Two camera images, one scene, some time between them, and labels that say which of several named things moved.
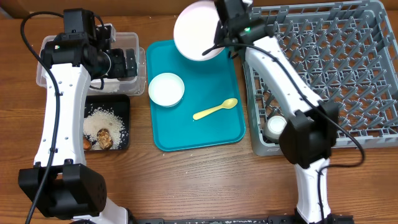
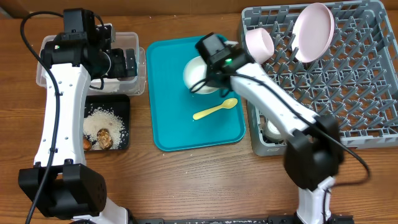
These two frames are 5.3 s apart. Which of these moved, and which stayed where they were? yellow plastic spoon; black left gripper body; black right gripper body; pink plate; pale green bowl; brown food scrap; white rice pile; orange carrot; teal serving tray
Moved: pink plate; pale green bowl; black right gripper body
Stayed: brown food scrap; teal serving tray; black left gripper body; white rice pile; yellow plastic spoon; orange carrot
